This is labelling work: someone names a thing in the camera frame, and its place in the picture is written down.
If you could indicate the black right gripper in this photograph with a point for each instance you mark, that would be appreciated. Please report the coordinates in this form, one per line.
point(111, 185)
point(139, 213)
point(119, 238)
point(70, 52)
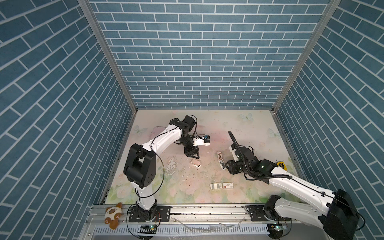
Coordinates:
point(231, 166)

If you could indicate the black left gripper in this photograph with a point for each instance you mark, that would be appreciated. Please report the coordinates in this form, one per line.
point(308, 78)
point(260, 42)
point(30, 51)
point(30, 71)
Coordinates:
point(191, 152)

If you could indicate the pink white stapler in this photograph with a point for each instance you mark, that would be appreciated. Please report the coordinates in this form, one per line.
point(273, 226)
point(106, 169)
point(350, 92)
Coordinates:
point(221, 161)

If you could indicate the white staple box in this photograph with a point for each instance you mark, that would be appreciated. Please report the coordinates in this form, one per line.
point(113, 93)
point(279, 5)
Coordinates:
point(228, 186)

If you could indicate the staple box tray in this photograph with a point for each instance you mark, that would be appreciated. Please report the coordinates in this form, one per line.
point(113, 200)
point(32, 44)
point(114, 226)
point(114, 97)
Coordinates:
point(216, 186)

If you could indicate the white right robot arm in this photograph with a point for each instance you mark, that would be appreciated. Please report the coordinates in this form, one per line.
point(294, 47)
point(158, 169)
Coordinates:
point(334, 212)

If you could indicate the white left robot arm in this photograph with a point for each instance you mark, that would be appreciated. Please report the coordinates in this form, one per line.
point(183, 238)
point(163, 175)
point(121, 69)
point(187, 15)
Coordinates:
point(141, 164)

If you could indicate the yellow tape measure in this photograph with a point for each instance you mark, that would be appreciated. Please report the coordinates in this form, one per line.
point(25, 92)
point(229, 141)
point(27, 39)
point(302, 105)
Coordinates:
point(282, 165)

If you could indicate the pink phone case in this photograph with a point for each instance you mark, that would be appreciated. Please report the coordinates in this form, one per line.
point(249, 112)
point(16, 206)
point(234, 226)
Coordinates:
point(156, 131)

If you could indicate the brown white plush toy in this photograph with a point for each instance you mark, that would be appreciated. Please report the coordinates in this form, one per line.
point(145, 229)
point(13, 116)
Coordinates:
point(112, 216)

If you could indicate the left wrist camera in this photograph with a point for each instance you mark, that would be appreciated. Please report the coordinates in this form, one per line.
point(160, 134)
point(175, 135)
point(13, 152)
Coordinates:
point(201, 140)

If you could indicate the aluminium corner frame post right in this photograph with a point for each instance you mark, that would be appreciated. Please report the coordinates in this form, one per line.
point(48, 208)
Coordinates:
point(318, 30)

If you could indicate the aluminium corner frame post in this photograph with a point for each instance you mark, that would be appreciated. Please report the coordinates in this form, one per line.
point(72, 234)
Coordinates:
point(92, 20)
point(318, 30)

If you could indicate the aluminium corner frame post left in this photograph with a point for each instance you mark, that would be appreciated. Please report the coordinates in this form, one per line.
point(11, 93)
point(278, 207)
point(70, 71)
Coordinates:
point(92, 20)

